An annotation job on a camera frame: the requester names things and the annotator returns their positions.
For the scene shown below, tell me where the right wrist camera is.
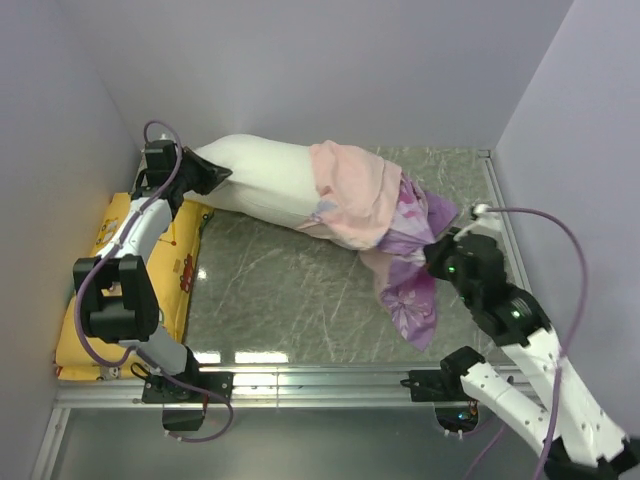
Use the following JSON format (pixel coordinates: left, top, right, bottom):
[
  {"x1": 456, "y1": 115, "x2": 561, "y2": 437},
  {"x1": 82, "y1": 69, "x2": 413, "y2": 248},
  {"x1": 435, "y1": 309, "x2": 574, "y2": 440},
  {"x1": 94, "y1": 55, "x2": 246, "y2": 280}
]
[{"x1": 454, "y1": 204, "x2": 501, "y2": 241}]

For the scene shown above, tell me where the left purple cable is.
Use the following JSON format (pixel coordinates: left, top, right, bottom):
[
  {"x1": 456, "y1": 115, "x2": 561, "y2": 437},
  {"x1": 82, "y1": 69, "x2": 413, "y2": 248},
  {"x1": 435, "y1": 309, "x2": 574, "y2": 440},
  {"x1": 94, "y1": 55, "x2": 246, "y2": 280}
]
[{"x1": 74, "y1": 119, "x2": 236, "y2": 444}]

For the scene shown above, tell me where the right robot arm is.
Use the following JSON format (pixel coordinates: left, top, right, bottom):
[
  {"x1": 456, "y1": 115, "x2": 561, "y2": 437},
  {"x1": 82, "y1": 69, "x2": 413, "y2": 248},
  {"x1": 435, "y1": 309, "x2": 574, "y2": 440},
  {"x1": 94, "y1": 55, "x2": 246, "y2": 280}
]
[{"x1": 424, "y1": 230, "x2": 639, "y2": 479}]

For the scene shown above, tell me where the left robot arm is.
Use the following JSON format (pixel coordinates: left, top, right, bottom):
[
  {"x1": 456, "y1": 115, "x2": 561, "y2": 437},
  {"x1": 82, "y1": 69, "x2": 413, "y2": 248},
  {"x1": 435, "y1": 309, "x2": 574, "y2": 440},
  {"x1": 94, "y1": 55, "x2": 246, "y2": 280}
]
[{"x1": 73, "y1": 139, "x2": 232, "y2": 402}]

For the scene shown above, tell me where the aluminium front rail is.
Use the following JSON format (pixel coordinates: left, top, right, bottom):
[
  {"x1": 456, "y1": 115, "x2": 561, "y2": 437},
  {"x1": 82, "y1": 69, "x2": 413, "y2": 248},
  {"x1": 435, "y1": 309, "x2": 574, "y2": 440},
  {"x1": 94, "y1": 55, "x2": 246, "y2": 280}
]
[{"x1": 54, "y1": 362, "x2": 546, "y2": 411}]

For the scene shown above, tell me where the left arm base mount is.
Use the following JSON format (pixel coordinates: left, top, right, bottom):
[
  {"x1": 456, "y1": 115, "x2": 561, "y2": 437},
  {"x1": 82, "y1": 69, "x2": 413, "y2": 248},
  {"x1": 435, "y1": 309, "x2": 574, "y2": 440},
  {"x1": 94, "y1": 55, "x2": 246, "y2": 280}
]
[{"x1": 141, "y1": 372, "x2": 235, "y2": 444}]

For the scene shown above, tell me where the purple princess pillowcase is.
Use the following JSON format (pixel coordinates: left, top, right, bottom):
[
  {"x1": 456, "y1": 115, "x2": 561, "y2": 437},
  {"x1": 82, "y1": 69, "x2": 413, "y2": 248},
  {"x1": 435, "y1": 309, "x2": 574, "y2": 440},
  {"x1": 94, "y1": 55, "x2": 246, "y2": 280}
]
[{"x1": 298, "y1": 141, "x2": 459, "y2": 350}]

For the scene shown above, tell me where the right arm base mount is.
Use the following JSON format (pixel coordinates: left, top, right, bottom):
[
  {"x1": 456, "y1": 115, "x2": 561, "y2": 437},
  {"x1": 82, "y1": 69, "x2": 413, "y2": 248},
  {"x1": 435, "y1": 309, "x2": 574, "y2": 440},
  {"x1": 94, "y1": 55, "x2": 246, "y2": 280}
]
[{"x1": 400, "y1": 370, "x2": 493, "y2": 440}]

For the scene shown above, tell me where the white pillow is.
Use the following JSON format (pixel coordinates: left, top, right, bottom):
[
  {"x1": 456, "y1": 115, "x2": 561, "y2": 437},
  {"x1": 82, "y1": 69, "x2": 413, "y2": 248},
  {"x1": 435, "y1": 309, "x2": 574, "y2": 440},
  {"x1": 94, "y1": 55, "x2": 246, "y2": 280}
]
[{"x1": 187, "y1": 134, "x2": 320, "y2": 230}]

